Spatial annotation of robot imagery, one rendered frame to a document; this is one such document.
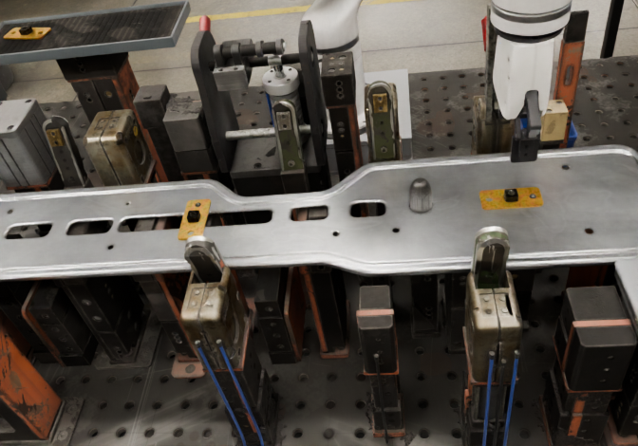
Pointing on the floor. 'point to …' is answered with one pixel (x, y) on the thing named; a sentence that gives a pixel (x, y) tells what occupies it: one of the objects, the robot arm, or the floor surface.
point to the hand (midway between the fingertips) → (516, 132)
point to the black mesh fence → (613, 20)
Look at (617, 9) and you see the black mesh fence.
